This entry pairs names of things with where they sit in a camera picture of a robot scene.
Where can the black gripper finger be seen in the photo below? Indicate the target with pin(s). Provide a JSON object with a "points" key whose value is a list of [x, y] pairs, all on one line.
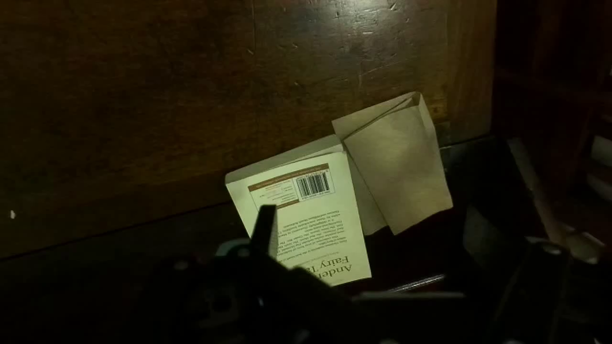
{"points": [[265, 226]]}

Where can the dark wooden secretary desk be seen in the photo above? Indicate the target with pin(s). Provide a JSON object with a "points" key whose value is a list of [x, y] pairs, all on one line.
{"points": [[160, 96]]}

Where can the white paperback book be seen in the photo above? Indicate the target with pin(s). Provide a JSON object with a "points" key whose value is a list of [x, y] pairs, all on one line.
{"points": [[318, 217]]}

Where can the brown paper envelope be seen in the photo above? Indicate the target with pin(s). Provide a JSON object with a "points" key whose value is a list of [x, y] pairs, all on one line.
{"points": [[399, 165]]}

